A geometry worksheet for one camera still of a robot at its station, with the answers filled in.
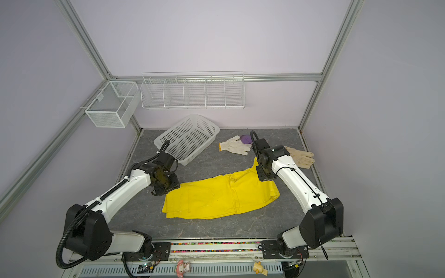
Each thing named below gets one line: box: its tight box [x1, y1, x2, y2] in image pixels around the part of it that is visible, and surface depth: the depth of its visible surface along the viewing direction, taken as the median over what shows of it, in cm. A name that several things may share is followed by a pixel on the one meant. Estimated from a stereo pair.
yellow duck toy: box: [252, 261, 269, 277], surface depth 68 cm
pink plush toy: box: [176, 259, 191, 278], surface depth 69 cm
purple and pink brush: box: [240, 134, 253, 145], surface depth 116 cm
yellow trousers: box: [161, 156, 280, 220], surface depth 89 cm
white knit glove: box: [219, 135, 253, 156], surface depth 114 cm
